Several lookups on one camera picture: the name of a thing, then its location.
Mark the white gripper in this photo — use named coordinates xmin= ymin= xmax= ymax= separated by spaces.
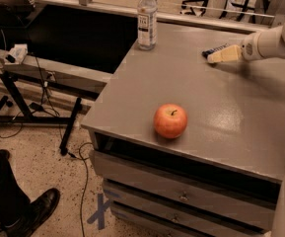
xmin=207 ymin=33 xmax=259 ymax=63

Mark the dark blue rxbar wrapper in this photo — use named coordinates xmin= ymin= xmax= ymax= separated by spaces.
xmin=201 ymin=43 xmax=229 ymax=59

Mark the clear plastic water bottle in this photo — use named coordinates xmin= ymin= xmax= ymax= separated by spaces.
xmin=137 ymin=0 xmax=157 ymax=50

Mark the black office chair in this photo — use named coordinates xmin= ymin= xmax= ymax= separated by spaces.
xmin=180 ymin=0 xmax=254 ymax=21

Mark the red apple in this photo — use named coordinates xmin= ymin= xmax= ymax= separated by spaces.
xmin=153 ymin=104 xmax=187 ymax=139

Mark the grey drawer cabinet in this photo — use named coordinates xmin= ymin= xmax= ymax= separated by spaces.
xmin=83 ymin=24 xmax=285 ymax=237

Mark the blue tape floor mark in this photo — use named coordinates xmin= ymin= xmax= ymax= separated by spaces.
xmin=87 ymin=194 xmax=111 ymax=230

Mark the white device on desk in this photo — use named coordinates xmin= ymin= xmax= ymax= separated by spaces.
xmin=5 ymin=44 xmax=28 ymax=64

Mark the black leather shoe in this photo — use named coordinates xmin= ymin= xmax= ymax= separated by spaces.
xmin=4 ymin=188 xmax=60 ymax=237

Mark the black trouser leg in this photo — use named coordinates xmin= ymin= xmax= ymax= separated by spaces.
xmin=0 ymin=152 xmax=31 ymax=226

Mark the black floor cable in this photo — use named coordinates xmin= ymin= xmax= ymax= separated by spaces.
xmin=67 ymin=141 xmax=94 ymax=237

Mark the black metal desk frame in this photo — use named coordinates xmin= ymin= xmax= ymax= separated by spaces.
xmin=0 ymin=62 xmax=82 ymax=156

